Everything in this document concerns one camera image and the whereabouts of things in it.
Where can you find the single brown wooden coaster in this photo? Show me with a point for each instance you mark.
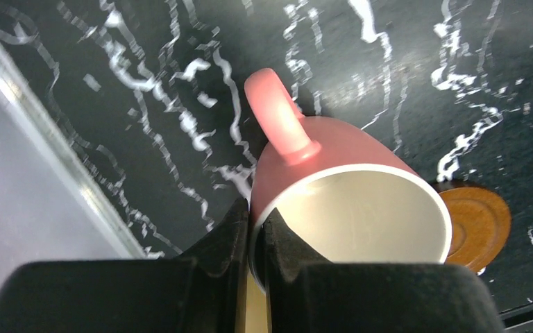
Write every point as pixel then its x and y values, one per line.
pixel 481 223

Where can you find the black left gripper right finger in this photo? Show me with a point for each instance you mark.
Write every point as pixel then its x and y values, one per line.
pixel 307 293

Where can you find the pink mug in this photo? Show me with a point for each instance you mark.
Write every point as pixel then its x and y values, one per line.
pixel 339 189

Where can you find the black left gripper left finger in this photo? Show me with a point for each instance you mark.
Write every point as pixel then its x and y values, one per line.
pixel 202 290

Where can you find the yellow mug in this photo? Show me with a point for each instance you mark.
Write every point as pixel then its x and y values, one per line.
pixel 253 309

